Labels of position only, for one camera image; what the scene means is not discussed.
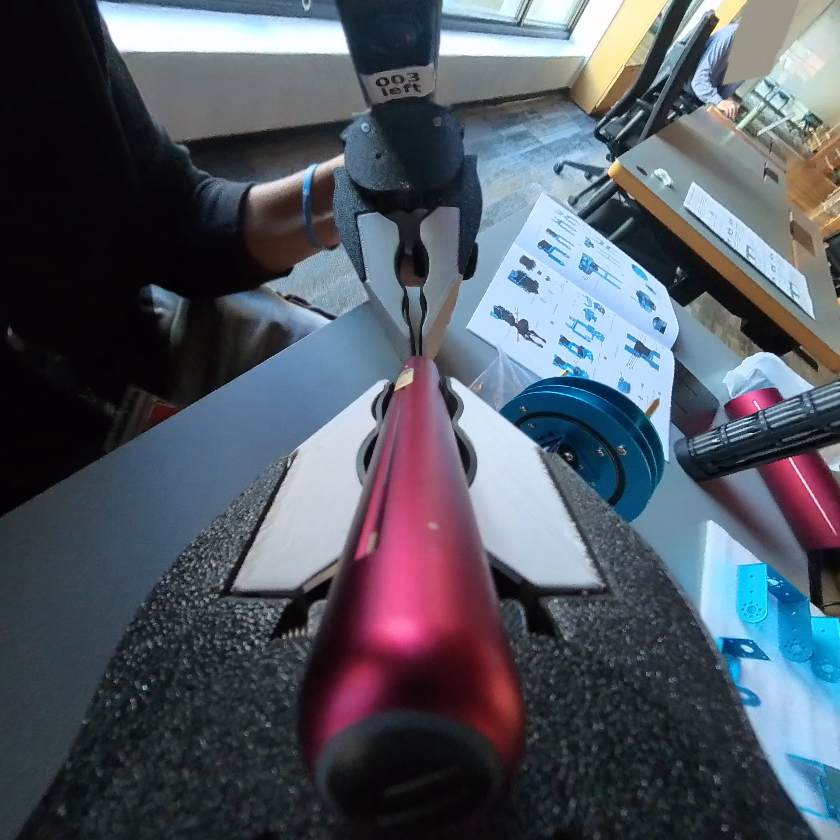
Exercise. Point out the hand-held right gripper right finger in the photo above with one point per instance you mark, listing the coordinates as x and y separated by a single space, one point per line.
531 518

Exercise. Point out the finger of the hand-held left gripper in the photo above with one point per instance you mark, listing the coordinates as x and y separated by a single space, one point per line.
379 262
444 262

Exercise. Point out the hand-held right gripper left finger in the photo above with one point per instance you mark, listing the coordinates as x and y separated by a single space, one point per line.
302 518

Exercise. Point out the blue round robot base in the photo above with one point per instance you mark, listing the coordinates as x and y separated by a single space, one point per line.
590 420

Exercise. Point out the red electric screwdriver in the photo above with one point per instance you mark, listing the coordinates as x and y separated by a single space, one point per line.
407 590

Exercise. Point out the person's left forearm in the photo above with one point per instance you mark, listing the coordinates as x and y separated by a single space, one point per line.
275 223

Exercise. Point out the wood-edged grey desk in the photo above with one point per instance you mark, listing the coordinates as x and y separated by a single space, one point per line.
715 170

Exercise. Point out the person's left hand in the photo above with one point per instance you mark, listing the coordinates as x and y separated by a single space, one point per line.
330 203

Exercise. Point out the blue wristband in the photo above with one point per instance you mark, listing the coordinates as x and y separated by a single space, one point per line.
308 216

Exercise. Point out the clear plastic bag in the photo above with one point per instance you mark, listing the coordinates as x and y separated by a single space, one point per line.
502 377

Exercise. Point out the printed assembly instruction sheet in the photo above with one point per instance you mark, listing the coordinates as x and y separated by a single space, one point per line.
590 282

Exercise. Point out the person's legs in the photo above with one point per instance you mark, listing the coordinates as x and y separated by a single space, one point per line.
249 334

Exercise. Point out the white foam sheet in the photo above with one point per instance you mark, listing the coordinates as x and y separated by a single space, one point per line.
722 571

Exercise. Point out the small crumpled white object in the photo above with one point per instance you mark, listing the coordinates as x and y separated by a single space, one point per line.
661 175

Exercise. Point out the group of blue metal brackets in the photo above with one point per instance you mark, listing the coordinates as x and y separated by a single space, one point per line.
754 590

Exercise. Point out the black screwdriver bit holder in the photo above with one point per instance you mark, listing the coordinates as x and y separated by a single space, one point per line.
754 433

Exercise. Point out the black office chair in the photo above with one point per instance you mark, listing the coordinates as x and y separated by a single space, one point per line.
656 85

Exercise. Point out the crumpled white plastic wrap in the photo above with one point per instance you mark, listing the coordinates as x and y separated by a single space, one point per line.
754 374

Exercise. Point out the red cylindrical case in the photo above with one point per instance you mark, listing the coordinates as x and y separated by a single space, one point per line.
807 499

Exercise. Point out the printed paper sheet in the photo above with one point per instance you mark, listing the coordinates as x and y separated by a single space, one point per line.
741 243

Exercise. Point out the person's black upper body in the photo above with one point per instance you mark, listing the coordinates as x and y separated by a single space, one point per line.
65 262

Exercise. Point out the window with dark frame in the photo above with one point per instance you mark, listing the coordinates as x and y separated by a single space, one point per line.
492 10

